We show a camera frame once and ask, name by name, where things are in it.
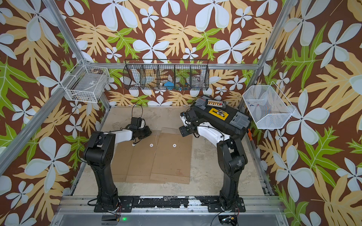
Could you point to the white wire basket left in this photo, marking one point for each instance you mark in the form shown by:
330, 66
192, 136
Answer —
86, 82

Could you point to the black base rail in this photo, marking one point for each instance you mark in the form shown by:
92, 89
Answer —
125, 204

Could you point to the blue object in basket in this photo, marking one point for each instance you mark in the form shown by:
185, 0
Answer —
169, 85

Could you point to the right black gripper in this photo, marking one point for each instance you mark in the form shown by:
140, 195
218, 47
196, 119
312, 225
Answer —
182, 129

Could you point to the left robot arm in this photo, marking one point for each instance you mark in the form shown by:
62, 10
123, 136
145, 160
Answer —
99, 154

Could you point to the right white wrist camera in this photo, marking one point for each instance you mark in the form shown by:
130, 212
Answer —
184, 119

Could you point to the black yellow toolbox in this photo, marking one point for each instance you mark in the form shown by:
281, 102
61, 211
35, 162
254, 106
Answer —
219, 115

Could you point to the white wire basket right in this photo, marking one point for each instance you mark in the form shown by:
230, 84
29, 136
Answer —
268, 106

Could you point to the brown kraft file bag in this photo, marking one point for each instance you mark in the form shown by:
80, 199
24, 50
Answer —
142, 161
172, 162
121, 161

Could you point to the black wire basket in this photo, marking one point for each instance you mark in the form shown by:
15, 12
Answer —
185, 74

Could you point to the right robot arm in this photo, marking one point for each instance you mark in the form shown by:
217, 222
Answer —
226, 135

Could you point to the white wire basket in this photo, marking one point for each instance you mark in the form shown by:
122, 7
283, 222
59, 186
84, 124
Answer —
268, 106
86, 82

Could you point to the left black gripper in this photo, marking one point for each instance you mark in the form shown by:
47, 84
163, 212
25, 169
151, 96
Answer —
149, 132

